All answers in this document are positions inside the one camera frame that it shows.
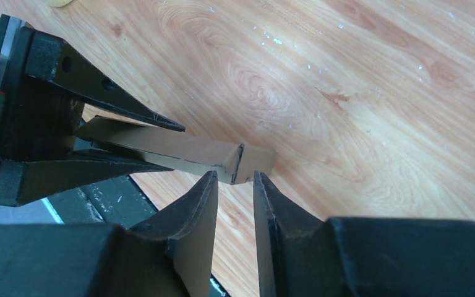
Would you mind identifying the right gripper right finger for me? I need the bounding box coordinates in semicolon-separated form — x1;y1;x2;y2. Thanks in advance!
253;171;475;296

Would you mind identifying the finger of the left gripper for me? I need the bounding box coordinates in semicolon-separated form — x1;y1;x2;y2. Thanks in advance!
25;30;186;132
0;149;171;207

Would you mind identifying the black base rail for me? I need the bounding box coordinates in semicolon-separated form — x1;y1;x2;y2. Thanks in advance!
0;176;158;228

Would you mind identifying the cardboard box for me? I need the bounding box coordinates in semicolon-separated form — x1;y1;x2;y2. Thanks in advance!
75;116;276;185

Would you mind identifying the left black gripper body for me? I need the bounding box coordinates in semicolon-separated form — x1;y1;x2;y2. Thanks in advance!
0;14;84;176

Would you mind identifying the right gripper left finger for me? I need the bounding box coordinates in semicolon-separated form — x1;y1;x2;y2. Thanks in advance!
0;171;218;296

